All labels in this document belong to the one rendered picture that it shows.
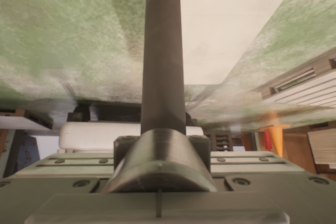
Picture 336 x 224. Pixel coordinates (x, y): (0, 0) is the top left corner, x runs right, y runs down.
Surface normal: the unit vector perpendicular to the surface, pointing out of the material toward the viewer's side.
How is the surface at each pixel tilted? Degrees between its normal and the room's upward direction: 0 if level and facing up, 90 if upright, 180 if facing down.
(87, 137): 88
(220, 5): 0
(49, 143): 90
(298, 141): 90
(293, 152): 90
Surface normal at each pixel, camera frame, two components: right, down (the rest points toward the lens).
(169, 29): 0.35, -0.31
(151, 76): -0.52, -0.28
